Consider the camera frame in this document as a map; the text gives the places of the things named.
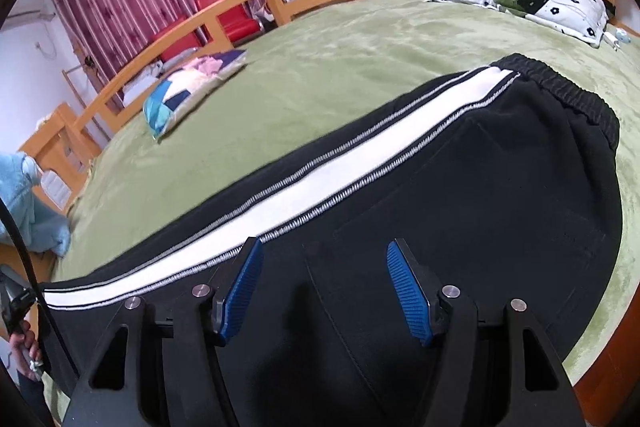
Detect light blue fleece robe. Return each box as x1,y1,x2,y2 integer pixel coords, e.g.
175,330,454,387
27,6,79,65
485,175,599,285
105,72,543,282
0,152,71,258

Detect green fleece blanket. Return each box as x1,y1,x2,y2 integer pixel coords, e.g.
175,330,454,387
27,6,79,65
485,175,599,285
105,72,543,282
44,0,640,427

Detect wooden coat rack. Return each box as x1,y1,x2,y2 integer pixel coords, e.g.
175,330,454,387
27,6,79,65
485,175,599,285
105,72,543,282
61,59,103,110

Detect geometric patterned cushion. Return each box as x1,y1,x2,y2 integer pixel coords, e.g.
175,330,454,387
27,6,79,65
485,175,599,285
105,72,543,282
143,49,249,142

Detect person's left hand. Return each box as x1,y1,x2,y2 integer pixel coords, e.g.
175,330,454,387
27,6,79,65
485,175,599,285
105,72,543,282
10,332,46,383

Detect black cable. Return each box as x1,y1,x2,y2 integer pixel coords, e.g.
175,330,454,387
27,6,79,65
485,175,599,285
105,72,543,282
0,197,81,378

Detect small white blue object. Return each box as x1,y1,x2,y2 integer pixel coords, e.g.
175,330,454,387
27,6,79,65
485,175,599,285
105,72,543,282
606,28,630,52

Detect black pants with white stripe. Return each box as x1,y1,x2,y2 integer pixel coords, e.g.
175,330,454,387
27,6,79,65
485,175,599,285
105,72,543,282
37,53,623,427

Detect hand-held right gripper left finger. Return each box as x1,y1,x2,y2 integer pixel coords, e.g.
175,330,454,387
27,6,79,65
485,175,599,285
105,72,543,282
60,237,264,427

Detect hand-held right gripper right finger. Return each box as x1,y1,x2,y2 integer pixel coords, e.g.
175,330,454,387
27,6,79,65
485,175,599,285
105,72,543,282
386,238,586,427

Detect red chair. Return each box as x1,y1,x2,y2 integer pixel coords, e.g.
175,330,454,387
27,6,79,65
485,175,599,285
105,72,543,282
194,0,258,44
150,27,201,64

